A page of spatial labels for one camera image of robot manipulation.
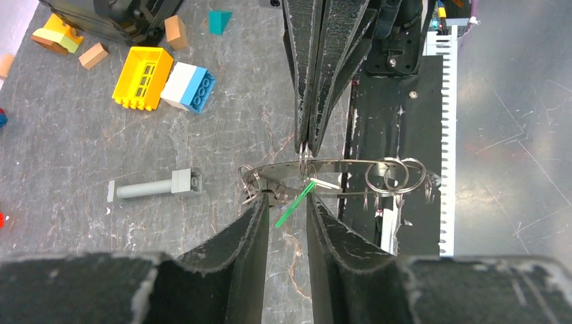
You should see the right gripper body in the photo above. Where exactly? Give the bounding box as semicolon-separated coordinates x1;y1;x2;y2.
366;0;436;76

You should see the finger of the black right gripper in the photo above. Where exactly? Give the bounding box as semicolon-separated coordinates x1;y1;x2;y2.
283;0;323;153
308;1;380;156

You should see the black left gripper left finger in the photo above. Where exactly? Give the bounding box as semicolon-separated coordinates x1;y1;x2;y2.
1;195;269;323

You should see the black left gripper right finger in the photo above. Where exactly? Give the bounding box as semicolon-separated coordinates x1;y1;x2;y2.
306;194;571;323

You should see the silver key with ring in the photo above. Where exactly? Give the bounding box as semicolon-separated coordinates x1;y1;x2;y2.
237;165;291;211

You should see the perforated metal ring plate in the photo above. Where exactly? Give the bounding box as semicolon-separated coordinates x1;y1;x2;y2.
254;157;442;203

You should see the green key tag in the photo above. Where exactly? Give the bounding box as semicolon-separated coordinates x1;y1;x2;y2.
275;178;316;228

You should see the teal small block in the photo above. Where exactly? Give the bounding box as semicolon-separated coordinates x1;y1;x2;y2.
208;11;232;35

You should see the grey toy axle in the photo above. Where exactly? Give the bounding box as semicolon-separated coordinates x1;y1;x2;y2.
107;169;203;203

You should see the white and blue brick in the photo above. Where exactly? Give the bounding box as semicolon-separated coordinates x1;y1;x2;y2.
161;62;216;114

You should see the dark grey hard case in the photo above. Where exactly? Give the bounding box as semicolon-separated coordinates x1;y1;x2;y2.
40;0;182;47

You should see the yellow window brick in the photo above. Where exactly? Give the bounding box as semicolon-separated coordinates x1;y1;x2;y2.
112;47;174;111

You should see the tan wooden block near case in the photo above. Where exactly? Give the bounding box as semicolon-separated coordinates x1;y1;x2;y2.
79;43;109;70

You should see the orange green brown brick stack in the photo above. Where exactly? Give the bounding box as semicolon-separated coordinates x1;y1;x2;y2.
30;13;84;55

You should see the red and blue brick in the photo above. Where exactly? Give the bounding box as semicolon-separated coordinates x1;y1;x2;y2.
0;109;8;128

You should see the light wooden block at wall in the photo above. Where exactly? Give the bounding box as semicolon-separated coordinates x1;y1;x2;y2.
0;53;15;80

